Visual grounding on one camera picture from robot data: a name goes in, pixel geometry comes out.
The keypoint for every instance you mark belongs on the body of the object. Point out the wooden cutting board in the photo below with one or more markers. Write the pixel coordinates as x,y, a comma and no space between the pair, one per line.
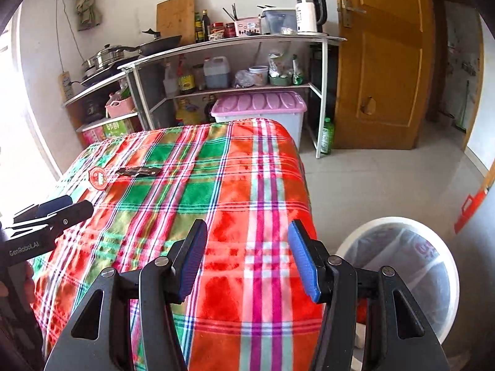
176,19

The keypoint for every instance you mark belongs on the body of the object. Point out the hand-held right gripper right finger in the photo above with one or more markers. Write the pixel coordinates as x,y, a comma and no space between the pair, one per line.
305,262

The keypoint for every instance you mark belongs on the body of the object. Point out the crumpled food bags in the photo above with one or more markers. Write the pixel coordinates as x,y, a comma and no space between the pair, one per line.
279,63

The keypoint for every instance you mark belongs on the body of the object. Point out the yellow cooking oil bottle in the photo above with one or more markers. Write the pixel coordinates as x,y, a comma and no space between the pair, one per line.
187,112

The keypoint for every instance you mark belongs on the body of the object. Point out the small dark wrapper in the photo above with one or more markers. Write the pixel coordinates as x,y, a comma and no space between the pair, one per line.
138,171

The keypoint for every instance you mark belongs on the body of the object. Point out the storage box with pink lid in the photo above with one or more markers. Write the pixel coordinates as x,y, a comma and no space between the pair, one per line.
259,110

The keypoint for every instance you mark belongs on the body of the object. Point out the low white shelf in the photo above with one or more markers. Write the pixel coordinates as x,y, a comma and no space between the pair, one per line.
89,94

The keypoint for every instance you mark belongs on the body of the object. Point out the white plastic tub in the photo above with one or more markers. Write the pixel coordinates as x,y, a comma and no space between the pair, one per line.
258,75

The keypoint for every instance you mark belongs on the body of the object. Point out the wooden door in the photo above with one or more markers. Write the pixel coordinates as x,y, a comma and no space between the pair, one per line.
381,58

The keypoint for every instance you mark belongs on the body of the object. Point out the plaid blanket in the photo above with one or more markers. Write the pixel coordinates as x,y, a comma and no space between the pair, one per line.
216,208

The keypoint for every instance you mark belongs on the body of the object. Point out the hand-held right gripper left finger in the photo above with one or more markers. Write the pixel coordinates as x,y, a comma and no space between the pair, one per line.
193,259

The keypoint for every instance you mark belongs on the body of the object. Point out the brown jar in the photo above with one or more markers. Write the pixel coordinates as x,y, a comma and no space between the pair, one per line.
199,76

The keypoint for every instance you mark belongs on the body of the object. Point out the white metal shelf unit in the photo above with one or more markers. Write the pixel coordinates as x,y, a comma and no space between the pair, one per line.
239,40

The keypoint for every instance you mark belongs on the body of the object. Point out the black frying pan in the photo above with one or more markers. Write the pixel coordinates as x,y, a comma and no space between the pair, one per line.
158,44

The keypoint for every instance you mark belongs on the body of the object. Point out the green plastic bottle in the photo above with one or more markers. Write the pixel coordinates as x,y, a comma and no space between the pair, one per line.
326,135

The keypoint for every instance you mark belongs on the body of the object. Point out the sauce bottle with yellow label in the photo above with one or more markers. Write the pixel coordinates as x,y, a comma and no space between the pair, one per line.
186,79

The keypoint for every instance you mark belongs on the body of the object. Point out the green packet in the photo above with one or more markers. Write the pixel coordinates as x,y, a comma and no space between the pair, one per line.
297,70

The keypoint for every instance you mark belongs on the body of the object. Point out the clear plastic bag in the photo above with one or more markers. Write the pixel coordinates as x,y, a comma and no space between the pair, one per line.
243,79

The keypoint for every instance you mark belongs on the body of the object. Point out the translucent jug with dark liquid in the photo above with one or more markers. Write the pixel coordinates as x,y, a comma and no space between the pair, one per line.
216,71

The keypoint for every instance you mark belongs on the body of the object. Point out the translucent plastic bottle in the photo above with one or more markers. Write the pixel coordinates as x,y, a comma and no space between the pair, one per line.
170,81

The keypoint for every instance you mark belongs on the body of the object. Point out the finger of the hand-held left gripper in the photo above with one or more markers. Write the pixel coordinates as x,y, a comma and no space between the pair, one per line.
50,205
69,214

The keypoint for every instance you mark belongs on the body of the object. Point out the green and red carton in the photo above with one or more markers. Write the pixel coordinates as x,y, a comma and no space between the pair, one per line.
112,129

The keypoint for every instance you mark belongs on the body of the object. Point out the dark sauce bottle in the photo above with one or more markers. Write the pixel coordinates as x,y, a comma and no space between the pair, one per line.
205,25

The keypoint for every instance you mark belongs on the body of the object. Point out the pink plastic basket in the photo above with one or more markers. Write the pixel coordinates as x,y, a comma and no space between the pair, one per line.
120,106

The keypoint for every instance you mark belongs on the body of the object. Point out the hanging cloth bag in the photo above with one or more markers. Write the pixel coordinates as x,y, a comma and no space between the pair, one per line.
85,0

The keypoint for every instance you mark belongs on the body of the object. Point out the person's left hand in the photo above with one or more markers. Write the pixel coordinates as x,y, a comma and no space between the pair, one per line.
29,284

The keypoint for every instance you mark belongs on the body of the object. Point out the dark chopsticks bundle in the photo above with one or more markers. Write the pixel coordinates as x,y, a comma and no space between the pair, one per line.
231,12

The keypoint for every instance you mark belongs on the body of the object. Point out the power strip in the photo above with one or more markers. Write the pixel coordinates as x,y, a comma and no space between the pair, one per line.
66,85

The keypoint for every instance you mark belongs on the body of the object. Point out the white round bin with liner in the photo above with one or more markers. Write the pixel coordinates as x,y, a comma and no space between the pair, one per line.
410,274

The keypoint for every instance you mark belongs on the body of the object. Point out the red-lid jar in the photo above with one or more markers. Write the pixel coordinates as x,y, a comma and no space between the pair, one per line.
217,30
230,29

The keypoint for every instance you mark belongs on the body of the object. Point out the white and black electric kettle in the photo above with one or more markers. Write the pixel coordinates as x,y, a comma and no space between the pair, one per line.
309,13

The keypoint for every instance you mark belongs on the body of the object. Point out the yellow-label glass bottle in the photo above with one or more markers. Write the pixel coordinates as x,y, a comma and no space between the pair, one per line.
198,27

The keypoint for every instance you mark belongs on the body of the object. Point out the pink utensil holder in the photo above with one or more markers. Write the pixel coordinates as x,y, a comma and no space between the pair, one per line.
247,28

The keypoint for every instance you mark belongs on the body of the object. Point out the clear plastic lidded container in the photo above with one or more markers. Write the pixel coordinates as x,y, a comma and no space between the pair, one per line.
278,21

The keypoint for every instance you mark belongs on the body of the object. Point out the green bowl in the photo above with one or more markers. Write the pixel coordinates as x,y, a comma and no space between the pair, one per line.
280,81

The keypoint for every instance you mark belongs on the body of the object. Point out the red plastic dustpan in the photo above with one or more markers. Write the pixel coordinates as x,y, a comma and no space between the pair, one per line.
470,205

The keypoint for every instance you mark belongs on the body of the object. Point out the steel pot with lid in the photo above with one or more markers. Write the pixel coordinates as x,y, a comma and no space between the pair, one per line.
106,58

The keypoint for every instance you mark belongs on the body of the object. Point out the red round sticker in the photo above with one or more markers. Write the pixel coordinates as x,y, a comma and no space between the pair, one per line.
98,179

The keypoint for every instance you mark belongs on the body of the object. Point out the black induction cooker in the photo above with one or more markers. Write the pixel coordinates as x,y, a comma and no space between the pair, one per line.
102,75

